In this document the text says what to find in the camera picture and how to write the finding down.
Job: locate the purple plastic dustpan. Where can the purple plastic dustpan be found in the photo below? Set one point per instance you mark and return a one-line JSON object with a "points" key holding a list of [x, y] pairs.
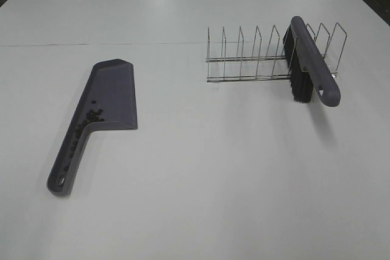
{"points": [[111, 84]]}

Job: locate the pile of coffee beans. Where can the pile of coffee beans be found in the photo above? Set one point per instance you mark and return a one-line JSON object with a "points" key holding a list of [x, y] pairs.
{"points": [[81, 119]]}

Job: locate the purple hand brush black bristles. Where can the purple hand brush black bristles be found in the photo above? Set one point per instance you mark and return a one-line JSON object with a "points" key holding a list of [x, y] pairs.
{"points": [[308, 72]]}

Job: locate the chrome wire dish rack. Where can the chrome wire dish rack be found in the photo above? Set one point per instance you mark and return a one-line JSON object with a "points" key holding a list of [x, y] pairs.
{"points": [[262, 57]]}

